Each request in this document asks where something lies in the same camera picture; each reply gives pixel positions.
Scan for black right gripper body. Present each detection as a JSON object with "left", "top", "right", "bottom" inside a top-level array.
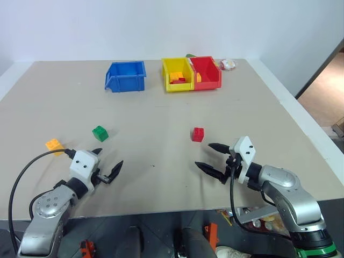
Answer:
[{"left": 221, "top": 150, "right": 242, "bottom": 185}]

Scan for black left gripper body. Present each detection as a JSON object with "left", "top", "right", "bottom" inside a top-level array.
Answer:
[{"left": 90, "top": 160, "right": 112, "bottom": 187}]

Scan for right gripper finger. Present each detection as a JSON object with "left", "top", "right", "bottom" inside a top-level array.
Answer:
[
  {"left": 194, "top": 161, "right": 226, "bottom": 184},
  {"left": 207, "top": 142, "right": 232, "bottom": 155}
]

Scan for green toy brick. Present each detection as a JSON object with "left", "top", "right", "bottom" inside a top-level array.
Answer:
[{"left": 91, "top": 125, "right": 110, "bottom": 142}]

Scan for red toy brick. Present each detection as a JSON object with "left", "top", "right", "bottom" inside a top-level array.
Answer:
[{"left": 191, "top": 127, "right": 205, "bottom": 142}]

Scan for orange toy brick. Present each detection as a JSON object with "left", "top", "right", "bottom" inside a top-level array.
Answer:
[{"left": 45, "top": 138, "right": 66, "bottom": 157}]

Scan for red and yellow small item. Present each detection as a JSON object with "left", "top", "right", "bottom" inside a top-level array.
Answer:
[{"left": 216, "top": 209, "right": 235, "bottom": 227}]

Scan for orange plastic clamp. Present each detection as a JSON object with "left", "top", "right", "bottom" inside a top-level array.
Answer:
[{"left": 203, "top": 222, "right": 219, "bottom": 253}]

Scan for red plastic storage bin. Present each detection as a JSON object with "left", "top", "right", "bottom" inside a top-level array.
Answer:
[{"left": 189, "top": 55, "right": 223, "bottom": 91}]

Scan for dark rounded shape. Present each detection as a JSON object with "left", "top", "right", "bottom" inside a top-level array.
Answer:
[
  {"left": 174, "top": 226, "right": 216, "bottom": 258},
  {"left": 117, "top": 225, "right": 145, "bottom": 258}
]

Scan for orange and black tool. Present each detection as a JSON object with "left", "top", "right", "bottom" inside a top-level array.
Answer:
[{"left": 80, "top": 239, "right": 97, "bottom": 258}]

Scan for colourful snack packets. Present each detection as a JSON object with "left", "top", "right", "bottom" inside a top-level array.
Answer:
[{"left": 249, "top": 214, "right": 291, "bottom": 238}]

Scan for yellow plastic storage bin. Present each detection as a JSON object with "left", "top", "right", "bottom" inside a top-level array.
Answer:
[{"left": 161, "top": 56, "right": 195, "bottom": 93}]

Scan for blue plastic storage bin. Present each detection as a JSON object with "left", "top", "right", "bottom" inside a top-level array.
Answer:
[{"left": 104, "top": 61, "right": 147, "bottom": 93}]

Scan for white shoe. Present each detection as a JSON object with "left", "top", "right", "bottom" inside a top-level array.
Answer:
[{"left": 216, "top": 245, "right": 253, "bottom": 258}]

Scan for red and white wrapped packet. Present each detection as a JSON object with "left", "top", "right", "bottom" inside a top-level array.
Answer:
[{"left": 219, "top": 58, "right": 238, "bottom": 71}]

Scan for orange block in bin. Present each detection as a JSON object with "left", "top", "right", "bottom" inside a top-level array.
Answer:
[{"left": 169, "top": 70, "right": 185, "bottom": 82}]

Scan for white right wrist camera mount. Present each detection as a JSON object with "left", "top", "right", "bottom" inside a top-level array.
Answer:
[{"left": 231, "top": 135, "right": 257, "bottom": 185}]

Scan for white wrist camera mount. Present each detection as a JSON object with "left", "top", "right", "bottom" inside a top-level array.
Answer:
[
  {"left": 231, "top": 135, "right": 257, "bottom": 185},
  {"left": 69, "top": 150, "right": 101, "bottom": 195}
]

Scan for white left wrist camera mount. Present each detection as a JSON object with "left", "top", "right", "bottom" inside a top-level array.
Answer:
[{"left": 69, "top": 150, "right": 101, "bottom": 195}]

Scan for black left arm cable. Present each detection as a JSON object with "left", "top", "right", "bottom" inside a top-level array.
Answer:
[{"left": 8, "top": 148, "right": 76, "bottom": 252}]

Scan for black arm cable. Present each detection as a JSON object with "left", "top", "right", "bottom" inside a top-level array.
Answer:
[
  {"left": 8, "top": 148, "right": 76, "bottom": 252},
  {"left": 229, "top": 161, "right": 294, "bottom": 241}
]

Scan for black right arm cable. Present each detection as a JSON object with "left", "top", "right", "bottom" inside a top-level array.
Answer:
[{"left": 229, "top": 161, "right": 294, "bottom": 241}]

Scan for silver metal bracket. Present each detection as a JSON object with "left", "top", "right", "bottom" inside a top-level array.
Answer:
[{"left": 233, "top": 205, "right": 281, "bottom": 225}]

